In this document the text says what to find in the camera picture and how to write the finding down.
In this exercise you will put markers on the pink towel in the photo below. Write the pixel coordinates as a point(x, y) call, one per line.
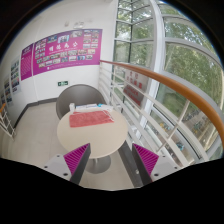
point(90, 119)

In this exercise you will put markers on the large magenta photo wall poster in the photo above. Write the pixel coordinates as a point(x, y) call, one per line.
point(66, 51)

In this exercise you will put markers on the white wall fixture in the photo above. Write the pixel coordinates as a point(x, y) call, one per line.
point(79, 24)

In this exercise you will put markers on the white and blue flat box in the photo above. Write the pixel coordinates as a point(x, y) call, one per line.
point(81, 108)
point(92, 106)

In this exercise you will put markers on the grey tub chair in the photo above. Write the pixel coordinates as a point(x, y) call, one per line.
point(76, 96)

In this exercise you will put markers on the small white box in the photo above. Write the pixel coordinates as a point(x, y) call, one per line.
point(71, 107)

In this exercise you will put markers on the green exit sign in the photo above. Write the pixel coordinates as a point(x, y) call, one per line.
point(62, 83)

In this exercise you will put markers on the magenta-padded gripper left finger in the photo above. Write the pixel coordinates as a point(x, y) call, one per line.
point(77, 158)

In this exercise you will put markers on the narrow magenta wall poster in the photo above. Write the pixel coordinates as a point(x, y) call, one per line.
point(26, 63)

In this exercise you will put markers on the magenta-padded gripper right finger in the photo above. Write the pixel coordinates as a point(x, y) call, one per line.
point(146, 159)

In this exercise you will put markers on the red and white danger sign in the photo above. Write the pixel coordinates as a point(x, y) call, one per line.
point(135, 88)

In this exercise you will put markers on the small white stair railing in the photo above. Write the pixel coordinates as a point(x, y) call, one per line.
point(6, 125)

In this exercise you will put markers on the white railing with orange handrail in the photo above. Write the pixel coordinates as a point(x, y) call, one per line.
point(173, 85)

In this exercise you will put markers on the wall photo display boards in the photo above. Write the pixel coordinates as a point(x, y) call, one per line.
point(15, 76)

